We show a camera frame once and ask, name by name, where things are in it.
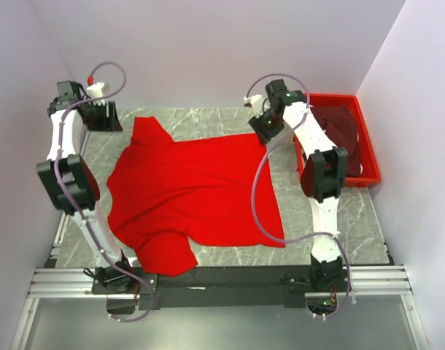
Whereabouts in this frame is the dark maroon t shirt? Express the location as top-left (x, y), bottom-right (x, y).
top-left (311, 105), bottom-right (362, 177)

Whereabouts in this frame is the aluminium frame rail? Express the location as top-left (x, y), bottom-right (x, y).
top-left (27, 265), bottom-right (412, 299)

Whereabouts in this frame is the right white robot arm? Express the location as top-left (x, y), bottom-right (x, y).
top-left (244, 74), bottom-right (348, 289)

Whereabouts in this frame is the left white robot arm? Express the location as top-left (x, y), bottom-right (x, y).
top-left (36, 77), bottom-right (135, 292)

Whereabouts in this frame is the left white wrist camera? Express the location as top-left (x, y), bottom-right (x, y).
top-left (86, 76), bottom-right (110, 105)

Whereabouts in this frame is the red t shirt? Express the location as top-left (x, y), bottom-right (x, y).
top-left (107, 117), bottom-right (285, 276)

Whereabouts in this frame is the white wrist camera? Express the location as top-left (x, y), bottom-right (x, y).
top-left (243, 94), bottom-right (264, 111)
top-left (86, 76), bottom-right (110, 105)

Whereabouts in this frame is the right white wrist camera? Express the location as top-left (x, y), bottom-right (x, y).
top-left (243, 94), bottom-right (264, 111)

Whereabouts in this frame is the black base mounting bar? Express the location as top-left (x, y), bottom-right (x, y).
top-left (90, 265), bottom-right (353, 315)

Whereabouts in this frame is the red plastic bin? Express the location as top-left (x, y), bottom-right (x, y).
top-left (293, 94), bottom-right (381, 187)

